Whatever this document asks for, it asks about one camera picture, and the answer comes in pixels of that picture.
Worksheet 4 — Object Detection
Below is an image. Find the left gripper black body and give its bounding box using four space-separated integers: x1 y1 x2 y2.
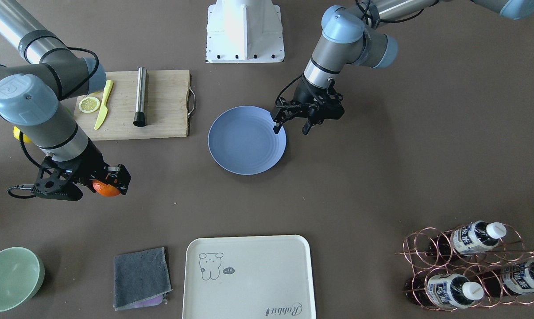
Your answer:
271 79 344 127

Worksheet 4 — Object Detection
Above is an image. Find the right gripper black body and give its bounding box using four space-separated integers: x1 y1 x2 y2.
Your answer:
31 141 108 201

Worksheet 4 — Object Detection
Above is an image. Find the orange mandarin fruit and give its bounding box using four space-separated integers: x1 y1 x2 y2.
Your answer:
92 180 120 197

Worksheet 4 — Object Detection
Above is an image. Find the blue round plate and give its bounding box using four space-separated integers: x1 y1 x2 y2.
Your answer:
208 106 286 175

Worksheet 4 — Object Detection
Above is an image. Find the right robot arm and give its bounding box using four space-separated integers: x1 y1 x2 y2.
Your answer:
0 0 131 201

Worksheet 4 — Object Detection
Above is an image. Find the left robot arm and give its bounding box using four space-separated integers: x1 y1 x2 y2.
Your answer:
271 0 437 135

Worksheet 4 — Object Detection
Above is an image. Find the steel muddler black tip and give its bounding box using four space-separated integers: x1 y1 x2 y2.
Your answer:
133 67 147 127

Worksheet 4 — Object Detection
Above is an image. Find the yellow lemon near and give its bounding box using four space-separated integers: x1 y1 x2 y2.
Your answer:
13 126 32 143

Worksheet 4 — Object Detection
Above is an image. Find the lemon slice upper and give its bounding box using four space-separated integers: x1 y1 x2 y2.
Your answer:
77 96 101 113

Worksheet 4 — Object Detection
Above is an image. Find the wooden cutting board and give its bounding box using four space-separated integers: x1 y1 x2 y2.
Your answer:
74 70 191 141

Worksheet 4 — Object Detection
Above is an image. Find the yellow plastic knife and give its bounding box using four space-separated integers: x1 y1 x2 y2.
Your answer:
94 79 114 130

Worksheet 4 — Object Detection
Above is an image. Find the grey folded cloth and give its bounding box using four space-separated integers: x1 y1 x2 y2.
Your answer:
113 247 172 311

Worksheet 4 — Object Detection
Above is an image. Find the green bowl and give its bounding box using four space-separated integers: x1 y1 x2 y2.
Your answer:
0 247 46 312

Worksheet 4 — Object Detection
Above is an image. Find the cream rabbit tray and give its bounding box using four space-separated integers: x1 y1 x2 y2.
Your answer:
182 235 317 319

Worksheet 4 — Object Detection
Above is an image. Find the tea bottle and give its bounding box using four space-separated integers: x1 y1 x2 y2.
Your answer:
478 260 534 297
403 274 485 311
426 220 507 261

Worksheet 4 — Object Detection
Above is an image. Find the tea bottle middle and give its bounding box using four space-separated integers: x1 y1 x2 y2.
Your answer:
403 274 485 311

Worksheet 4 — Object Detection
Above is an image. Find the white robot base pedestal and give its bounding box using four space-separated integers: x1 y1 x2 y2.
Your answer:
205 0 285 63

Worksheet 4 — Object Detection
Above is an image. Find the copper wire bottle rack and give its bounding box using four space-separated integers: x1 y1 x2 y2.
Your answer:
401 223 534 311

